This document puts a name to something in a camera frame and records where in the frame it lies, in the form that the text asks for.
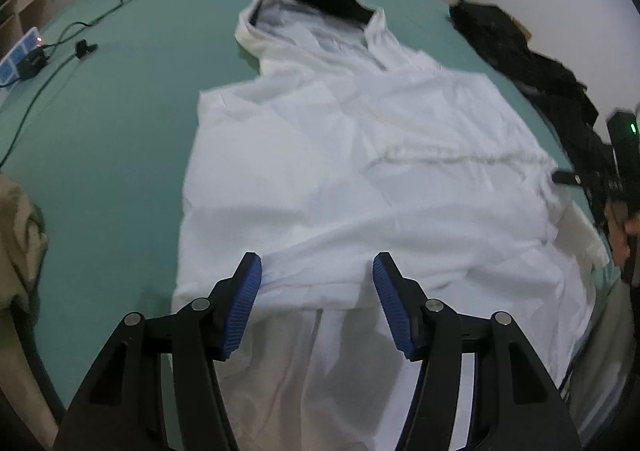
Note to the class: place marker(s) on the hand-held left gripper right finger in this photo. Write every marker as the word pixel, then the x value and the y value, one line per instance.
pixel 387 291

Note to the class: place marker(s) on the white hoodie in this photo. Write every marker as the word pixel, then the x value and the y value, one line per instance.
pixel 350 156

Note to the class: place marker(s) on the person's right hand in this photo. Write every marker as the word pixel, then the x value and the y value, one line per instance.
pixel 616 236

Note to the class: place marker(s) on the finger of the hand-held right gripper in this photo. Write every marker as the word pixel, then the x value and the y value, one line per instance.
pixel 567 178

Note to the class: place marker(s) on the black jacket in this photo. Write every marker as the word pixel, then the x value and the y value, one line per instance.
pixel 540 76

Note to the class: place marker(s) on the beige cloth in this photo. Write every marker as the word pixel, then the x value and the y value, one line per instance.
pixel 20 241

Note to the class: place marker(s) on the black power adapter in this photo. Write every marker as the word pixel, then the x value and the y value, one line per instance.
pixel 33 64

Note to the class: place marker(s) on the blue patterned box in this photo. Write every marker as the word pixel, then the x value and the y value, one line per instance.
pixel 17 51

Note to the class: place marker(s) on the wooden shelf unit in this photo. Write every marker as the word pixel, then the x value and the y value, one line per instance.
pixel 30 1

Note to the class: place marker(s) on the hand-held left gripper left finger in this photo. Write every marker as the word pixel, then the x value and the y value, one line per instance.
pixel 245 291

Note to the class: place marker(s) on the green bed sheet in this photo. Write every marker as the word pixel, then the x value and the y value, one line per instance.
pixel 125 106

